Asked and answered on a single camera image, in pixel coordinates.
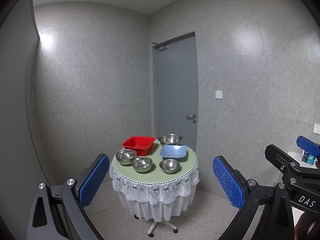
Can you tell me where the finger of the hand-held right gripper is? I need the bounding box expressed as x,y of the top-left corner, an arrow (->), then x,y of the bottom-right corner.
297,136 -> 320,157
265,144 -> 320,180

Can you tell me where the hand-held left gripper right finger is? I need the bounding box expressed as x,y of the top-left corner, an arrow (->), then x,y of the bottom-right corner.
212,155 -> 294,240

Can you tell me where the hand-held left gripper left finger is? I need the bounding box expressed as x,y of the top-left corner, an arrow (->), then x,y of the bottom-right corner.
27,154 -> 110,240

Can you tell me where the small steel bowl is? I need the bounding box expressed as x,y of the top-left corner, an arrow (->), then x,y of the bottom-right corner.
159,159 -> 180,174
131,156 -> 153,173
115,149 -> 138,166

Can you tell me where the red plastic basin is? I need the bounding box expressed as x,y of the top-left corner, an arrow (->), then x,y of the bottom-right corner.
122,136 -> 156,156

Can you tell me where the blue square plate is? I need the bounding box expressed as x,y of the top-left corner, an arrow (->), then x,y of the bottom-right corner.
159,145 -> 188,160

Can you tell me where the large steel bowl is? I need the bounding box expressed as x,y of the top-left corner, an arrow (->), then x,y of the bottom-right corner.
158,133 -> 183,146

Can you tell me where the person's right hand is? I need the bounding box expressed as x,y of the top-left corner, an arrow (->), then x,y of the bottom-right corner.
294,211 -> 320,240

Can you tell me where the blue box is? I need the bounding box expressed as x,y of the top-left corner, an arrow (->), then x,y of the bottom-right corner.
301,151 -> 316,165

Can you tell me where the white side shelf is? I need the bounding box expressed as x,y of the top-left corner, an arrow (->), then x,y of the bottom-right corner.
287,151 -> 320,168

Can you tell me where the green round table mat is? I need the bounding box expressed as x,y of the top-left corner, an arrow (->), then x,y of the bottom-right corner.
113,140 -> 197,186

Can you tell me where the round table with lace cloth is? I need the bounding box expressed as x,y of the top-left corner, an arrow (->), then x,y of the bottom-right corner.
109,152 -> 200,222

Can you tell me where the white wheeled table base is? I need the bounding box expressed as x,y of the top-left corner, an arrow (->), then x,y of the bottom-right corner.
134,214 -> 178,237

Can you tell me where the grey door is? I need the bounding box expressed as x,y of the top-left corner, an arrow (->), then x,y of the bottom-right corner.
153,32 -> 199,153

